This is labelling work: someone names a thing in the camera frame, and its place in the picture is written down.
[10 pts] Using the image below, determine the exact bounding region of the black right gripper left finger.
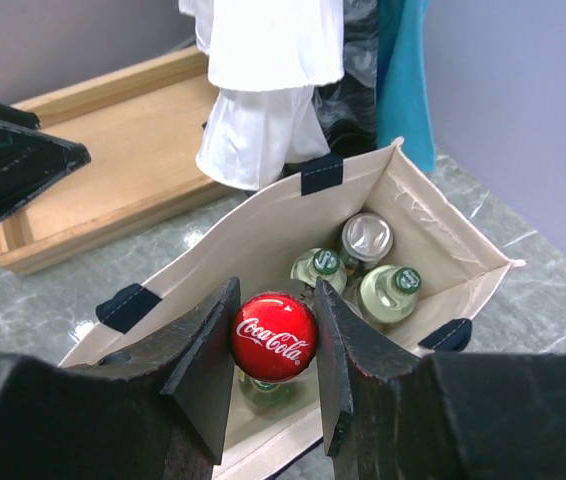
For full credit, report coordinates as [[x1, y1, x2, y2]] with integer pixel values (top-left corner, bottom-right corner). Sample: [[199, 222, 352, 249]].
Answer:
[[0, 278, 241, 479]]

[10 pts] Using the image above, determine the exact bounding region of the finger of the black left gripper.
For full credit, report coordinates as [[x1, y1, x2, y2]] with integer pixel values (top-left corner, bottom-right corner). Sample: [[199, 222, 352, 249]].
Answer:
[[0, 103, 91, 222]]

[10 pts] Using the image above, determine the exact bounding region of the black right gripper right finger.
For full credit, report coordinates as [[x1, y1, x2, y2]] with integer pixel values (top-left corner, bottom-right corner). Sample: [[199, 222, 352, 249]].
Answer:
[[314, 281, 566, 479]]

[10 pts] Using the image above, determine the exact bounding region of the Coca-Cola glass bottle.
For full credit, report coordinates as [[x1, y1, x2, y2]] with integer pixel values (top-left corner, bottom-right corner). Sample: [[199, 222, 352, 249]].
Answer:
[[230, 290, 318, 408]]

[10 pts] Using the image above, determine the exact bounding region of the wooden rack base tray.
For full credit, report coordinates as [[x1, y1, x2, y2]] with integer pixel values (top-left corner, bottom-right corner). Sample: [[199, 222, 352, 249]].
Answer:
[[0, 47, 229, 275]]

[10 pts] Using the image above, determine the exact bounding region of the clear glass green-cap bottle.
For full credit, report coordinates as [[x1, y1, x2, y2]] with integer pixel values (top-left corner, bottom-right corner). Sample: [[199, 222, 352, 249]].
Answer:
[[290, 248, 347, 294]]

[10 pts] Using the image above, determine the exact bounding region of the silver-top drink can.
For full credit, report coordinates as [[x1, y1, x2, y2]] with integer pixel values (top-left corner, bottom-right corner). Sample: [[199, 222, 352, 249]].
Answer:
[[340, 212, 394, 271]]

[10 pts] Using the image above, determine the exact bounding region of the white pleated dress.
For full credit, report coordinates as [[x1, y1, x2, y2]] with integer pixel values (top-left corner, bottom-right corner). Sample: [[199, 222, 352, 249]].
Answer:
[[178, 0, 344, 192]]

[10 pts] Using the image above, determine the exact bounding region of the teal garment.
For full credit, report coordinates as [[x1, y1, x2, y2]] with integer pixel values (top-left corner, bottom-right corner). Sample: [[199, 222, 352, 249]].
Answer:
[[376, 0, 436, 173]]

